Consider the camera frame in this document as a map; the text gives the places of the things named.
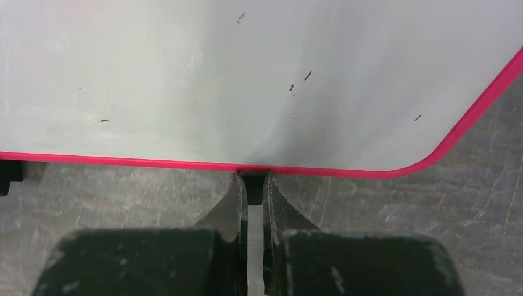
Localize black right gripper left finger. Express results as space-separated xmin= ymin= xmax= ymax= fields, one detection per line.
xmin=33 ymin=173 xmax=247 ymax=295

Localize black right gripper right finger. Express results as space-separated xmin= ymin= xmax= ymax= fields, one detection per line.
xmin=263 ymin=173 xmax=465 ymax=295

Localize pink-framed whiteboard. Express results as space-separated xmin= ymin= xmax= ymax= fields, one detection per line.
xmin=1 ymin=1 xmax=522 ymax=178

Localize black whiteboard clip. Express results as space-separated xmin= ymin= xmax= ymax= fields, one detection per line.
xmin=0 ymin=160 xmax=25 ymax=196
xmin=239 ymin=171 xmax=271 ymax=206

